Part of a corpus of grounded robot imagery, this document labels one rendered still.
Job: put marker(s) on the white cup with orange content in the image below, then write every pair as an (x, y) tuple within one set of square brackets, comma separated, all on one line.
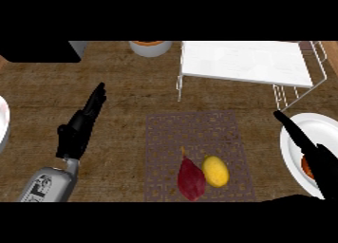
[(150, 48)]

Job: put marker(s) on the yellow lemon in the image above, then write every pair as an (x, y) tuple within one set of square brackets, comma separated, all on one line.
[(215, 171)]

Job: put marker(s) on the orange food on plate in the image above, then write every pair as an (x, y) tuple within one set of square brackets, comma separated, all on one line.
[(305, 167)]

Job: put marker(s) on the brown patterned placemat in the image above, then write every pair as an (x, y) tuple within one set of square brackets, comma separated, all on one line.
[(199, 139)]

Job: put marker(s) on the white plate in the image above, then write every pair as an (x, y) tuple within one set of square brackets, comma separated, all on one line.
[(333, 133)]

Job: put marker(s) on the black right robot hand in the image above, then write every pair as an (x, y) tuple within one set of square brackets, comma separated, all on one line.
[(315, 158)]

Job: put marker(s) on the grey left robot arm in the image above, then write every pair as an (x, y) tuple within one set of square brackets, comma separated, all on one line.
[(47, 185)]

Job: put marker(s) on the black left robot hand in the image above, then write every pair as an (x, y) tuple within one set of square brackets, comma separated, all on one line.
[(76, 129)]

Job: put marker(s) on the dark red sweet potato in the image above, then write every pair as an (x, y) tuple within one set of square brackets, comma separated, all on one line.
[(190, 180)]

